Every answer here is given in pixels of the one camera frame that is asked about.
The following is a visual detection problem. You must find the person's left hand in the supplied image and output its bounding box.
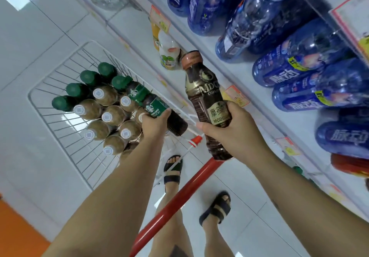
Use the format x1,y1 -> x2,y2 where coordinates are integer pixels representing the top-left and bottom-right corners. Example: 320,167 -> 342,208
141,108 -> 172,145

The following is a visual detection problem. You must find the person's right hand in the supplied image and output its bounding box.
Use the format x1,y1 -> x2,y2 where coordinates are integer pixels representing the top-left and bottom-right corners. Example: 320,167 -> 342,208
196,101 -> 273,165

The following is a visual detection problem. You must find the green-capped dark coffee bottle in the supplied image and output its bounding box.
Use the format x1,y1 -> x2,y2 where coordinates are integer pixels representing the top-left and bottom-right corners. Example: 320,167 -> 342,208
111,75 -> 188,137

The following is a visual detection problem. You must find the bunch of white-capped tan bottles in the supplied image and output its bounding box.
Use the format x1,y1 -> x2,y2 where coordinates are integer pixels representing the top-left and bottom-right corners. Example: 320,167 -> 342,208
73,85 -> 149,156

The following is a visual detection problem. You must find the store shelving unit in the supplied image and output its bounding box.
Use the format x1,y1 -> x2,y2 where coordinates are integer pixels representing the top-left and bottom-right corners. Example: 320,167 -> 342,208
56,0 -> 369,223

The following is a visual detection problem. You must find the brown-capped dark coffee bottle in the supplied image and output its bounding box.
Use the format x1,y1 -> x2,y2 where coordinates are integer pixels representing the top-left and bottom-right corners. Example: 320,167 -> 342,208
181,50 -> 234,161

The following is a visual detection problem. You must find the red-handled white wire cart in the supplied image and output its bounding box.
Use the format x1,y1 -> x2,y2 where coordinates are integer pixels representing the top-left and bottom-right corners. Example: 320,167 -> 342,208
28,41 -> 225,257

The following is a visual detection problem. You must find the row of Starbucks bottles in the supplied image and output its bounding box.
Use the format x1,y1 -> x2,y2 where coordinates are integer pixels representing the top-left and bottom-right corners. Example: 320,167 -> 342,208
52,62 -> 118,112

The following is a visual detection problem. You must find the person's left forearm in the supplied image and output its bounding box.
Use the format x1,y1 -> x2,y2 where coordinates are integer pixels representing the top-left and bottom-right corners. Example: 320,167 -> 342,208
43,138 -> 166,257

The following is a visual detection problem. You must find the person's right forearm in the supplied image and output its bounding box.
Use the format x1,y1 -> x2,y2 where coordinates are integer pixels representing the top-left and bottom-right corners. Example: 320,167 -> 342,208
251,150 -> 369,257

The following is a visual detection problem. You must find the person's left black sandal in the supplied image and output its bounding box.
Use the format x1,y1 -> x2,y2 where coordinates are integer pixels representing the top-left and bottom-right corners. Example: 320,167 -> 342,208
163,155 -> 184,192

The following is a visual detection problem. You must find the person's black sandal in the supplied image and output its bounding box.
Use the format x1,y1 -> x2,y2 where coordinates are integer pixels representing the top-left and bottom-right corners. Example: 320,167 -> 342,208
163,155 -> 184,192
199,191 -> 232,227

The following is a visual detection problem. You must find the person's right black sandal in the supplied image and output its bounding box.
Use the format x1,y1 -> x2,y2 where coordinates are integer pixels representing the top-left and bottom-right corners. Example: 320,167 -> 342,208
199,191 -> 232,227

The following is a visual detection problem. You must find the white green-label juice bottle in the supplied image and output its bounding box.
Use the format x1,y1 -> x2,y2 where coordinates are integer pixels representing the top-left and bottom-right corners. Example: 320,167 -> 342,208
158,30 -> 182,70

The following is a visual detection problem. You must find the yellow juice bottle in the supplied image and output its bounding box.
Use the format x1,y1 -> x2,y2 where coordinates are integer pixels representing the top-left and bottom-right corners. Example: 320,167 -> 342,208
151,23 -> 162,51

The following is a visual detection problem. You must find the person's left leg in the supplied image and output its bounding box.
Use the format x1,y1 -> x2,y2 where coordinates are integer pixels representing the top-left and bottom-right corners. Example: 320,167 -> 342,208
148,157 -> 194,257

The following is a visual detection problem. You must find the person's leg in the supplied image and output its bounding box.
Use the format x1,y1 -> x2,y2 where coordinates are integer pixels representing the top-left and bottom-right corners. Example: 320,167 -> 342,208
148,157 -> 194,257
200,195 -> 236,257

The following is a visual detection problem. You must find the person's right leg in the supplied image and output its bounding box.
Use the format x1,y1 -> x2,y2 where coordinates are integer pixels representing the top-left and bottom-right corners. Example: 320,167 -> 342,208
200,195 -> 236,257

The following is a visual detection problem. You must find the red yellow price tag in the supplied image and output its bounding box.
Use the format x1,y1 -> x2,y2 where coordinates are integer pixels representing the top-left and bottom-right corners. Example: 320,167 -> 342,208
223,85 -> 251,108
149,5 -> 171,34
275,137 -> 302,157
328,0 -> 369,67

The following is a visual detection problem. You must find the row of blue drink bottles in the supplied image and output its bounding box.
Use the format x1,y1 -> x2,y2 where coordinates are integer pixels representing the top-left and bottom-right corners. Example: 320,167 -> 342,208
147,0 -> 369,159

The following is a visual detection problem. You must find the orange panelled display rack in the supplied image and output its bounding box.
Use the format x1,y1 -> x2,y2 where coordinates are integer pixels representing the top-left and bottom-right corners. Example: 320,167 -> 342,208
0,193 -> 51,257

